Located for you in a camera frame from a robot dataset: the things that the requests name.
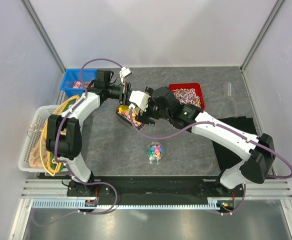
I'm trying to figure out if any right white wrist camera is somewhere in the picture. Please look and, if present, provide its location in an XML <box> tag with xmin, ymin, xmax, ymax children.
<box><xmin>129</xmin><ymin>90</ymin><xmax>150</xmax><ymax>112</ymax></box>

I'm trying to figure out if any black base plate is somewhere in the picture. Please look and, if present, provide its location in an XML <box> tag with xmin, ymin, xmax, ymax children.
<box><xmin>67</xmin><ymin>176</ymin><xmax>243</xmax><ymax>207</ymax></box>

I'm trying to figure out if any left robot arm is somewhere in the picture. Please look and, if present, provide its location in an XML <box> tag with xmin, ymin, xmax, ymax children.
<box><xmin>46</xmin><ymin>67</ymin><xmax>132</xmax><ymax>197</ymax></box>

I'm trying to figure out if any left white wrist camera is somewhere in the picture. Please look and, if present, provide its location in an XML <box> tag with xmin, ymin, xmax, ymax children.
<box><xmin>119</xmin><ymin>66</ymin><xmax>132</xmax><ymax>84</ymax></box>

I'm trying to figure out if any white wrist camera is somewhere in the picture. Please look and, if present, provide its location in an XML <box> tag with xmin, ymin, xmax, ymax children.
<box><xmin>119</xmin><ymin>66</ymin><xmax>132</xmax><ymax>84</ymax></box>
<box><xmin>129</xmin><ymin>90</ymin><xmax>150</xmax><ymax>112</ymax></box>

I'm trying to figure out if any yellow green wire hanger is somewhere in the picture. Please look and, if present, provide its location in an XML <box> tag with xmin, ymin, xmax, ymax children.
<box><xmin>39</xmin><ymin>94</ymin><xmax>81</xmax><ymax>177</ymax></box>

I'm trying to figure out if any slotted cable duct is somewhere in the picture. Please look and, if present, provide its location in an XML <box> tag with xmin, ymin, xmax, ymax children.
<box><xmin>32</xmin><ymin>197</ymin><xmax>221</xmax><ymax>210</ymax></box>

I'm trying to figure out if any blue plastic bin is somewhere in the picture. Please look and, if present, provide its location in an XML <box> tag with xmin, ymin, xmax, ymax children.
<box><xmin>60</xmin><ymin>68</ymin><xmax>96</xmax><ymax>98</ymax></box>

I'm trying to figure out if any gold tin of star candies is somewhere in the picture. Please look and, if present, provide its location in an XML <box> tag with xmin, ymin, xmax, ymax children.
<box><xmin>116</xmin><ymin>104</ymin><xmax>145</xmax><ymax>130</ymax></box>

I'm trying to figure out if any red tray of lollipops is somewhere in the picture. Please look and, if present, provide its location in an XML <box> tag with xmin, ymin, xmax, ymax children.
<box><xmin>168</xmin><ymin>82</ymin><xmax>205</xmax><ymax>110</ymax></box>

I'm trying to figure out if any black cloth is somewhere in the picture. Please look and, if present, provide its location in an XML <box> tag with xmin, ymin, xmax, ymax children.
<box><xmin>212</xmin><ymin>115</ymin><xmax>270</xmax><ymax>173</ymax></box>

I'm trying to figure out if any white plastic basket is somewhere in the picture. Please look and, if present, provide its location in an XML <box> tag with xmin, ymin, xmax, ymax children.
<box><xmin>18</xmin><ymin>104</ymin><xmax>58</xmax><ymax>173</ymax></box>

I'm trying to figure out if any clear glass jar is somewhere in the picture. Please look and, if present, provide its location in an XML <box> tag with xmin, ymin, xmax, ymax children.
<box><xmin>147</xmin><ymin>142</ymin><xmax>164</xmax><ymax>164</ymax></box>

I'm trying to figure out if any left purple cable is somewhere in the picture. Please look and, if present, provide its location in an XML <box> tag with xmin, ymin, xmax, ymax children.
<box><xmin>54</xmin><ymin>58</ymin><xmax>126</xmax><ymax>181</ymax></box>

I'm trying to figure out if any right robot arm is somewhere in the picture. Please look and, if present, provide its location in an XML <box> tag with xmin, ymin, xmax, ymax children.
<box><xmin>129</xmin><ymin>87</ymin><xmax>275</xmax><ymax>197</ymax></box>

